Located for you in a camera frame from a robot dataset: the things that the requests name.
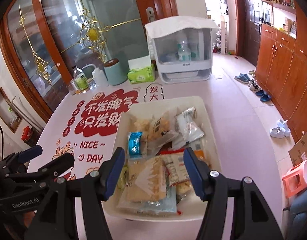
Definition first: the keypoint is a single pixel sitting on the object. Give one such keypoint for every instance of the pink plastic stool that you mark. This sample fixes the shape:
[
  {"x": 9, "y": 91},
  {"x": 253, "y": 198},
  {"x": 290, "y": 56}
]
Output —
[{"x": 295, "y": 179}]

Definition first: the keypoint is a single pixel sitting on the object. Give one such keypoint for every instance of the blue candy packet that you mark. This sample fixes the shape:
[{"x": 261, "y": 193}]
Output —
[{"x": 134, "y": 144}]

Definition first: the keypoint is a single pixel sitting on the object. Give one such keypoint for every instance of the clear oat bar packet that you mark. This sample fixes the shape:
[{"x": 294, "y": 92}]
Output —
[{"x": 157, "y": 130}]

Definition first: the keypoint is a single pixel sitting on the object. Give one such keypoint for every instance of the mint green canister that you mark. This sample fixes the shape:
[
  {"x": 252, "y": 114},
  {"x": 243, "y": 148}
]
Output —
[{"x": 114, "y": 72}]

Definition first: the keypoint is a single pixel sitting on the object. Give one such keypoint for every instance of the drinking glass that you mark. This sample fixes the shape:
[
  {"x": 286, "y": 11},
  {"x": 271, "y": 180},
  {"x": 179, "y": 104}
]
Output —
[{"x": 73, "y": 88}]

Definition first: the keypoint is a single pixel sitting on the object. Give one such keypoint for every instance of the white cup sterilizer cabinet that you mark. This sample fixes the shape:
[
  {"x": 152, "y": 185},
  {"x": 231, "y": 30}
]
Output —
[{"x": 182, "y": 48}]

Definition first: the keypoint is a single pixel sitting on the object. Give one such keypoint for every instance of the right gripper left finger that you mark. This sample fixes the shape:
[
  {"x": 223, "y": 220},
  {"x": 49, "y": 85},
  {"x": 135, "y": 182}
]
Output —
[{"x": 97, "y": 187}]

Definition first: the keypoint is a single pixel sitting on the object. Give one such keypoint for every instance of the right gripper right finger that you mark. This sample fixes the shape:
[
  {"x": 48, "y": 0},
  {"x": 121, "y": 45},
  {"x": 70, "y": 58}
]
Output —
[{"x": 211, "y": 187}]

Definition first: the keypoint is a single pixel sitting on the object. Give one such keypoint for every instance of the beige cracker packet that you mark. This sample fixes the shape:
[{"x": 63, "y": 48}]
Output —
[{"x": 146, "y": 180}]

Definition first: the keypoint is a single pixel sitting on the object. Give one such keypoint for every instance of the grey red snack packet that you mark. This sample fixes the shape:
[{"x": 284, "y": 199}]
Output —
[{"x": 187, "y": 126}]

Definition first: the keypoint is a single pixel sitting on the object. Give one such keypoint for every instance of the green tissue pack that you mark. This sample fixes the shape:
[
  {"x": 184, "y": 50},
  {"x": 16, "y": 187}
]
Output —
[{"x": 141, "y": 70}]

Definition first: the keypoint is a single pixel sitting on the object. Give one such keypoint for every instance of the white squeeze bottle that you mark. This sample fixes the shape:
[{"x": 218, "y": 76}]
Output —
[{"x": 95, "y": 76}]

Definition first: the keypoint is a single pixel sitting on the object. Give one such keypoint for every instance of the green label glass bottle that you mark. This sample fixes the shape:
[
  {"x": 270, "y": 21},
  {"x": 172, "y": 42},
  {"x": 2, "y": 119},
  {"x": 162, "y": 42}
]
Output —
[{"x": 80, "y": 79}]

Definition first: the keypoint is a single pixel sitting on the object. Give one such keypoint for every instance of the red jujube snack bag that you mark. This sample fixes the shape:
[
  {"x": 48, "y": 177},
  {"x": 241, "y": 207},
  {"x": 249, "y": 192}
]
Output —
[{"x": 175, "y": 168}]

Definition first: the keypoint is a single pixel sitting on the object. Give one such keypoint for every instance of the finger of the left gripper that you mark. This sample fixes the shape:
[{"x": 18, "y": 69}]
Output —
[
  {"x": 15, "y": 160},
  {"x": 50, "y": 171}
]

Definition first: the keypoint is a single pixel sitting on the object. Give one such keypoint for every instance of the white plastic tray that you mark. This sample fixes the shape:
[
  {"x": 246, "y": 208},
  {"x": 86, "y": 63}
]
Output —
[{"x": 180, "y": 203}]

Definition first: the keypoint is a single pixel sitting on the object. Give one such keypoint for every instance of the white shoes pair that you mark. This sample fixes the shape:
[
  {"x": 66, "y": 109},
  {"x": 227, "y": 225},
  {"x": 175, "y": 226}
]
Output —
[{"x": 282, "y": 130}]

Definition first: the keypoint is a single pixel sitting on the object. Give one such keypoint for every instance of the cardboard box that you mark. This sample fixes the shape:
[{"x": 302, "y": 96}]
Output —
[{"x": 298, "y": 153}]

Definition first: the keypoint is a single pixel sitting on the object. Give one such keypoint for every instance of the orange wooden cabinet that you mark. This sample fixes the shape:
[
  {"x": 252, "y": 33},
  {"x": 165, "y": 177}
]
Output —
[{"x": 282, "y": 63}]

